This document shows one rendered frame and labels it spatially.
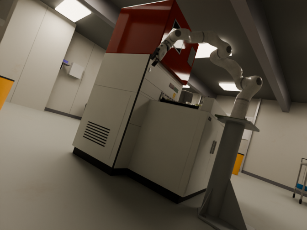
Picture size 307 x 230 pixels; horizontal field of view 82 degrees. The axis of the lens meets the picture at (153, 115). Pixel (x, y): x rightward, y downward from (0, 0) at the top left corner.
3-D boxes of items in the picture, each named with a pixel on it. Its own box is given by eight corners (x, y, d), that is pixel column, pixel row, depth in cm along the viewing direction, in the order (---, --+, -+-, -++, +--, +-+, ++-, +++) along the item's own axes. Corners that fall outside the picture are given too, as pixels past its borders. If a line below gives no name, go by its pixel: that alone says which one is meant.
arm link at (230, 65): (253, 92, 157) (239, 94, 172) (260, 81, 159) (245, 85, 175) (215, 53, 145) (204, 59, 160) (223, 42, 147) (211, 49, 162)
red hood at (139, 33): (104, 52, 210) (121, 7, 215) (143, 80, 278) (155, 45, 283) (156, 54, 168) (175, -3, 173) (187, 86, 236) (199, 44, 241)
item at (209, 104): (200, 111, 160) (204, 96, 161) (214, 122, 206) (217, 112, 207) (210, 113, 155) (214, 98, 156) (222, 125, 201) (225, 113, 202)
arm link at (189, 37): (210, 38, 136) (174, 39, 127) (198, 44, 151) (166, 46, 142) (209, 25, 135) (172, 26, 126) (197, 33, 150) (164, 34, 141)
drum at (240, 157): (227, 170, 595) (232, 151, 600) (240, 175, 565) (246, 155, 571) (222, 169, 564) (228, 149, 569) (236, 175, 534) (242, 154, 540)
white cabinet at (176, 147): (124, 176, 178) (150, 99, 184) (167, 172, 258) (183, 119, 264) (181, 208, 142) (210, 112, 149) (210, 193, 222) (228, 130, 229)
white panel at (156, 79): (137, 92, 170) (150, 54, 173) (172, 113, 237) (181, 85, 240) (139, 92, 168) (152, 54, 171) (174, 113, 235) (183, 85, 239)
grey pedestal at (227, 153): (262, 235, 141) (288, 137, 148) (247, 250, 110) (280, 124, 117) (205, 202, 177) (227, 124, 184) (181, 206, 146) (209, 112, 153)
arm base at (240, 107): (248, 126, 160) (254, 107, 162) (246, 121, 144) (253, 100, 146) (227, 121, 171) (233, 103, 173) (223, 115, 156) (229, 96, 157)
